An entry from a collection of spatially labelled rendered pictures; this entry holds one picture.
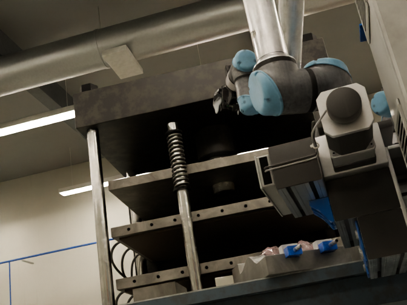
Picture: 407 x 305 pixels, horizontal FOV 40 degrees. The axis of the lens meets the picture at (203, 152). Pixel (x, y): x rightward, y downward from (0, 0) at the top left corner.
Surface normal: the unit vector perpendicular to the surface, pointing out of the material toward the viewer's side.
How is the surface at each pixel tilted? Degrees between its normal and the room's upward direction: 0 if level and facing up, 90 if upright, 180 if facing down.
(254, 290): 90
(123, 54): 180
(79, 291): 90
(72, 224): 90
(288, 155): 90
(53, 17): 180
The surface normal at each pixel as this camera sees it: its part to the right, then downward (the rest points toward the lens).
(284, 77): 0.15, -0.39
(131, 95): -0.17, -0.34
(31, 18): 0.15, 0.92
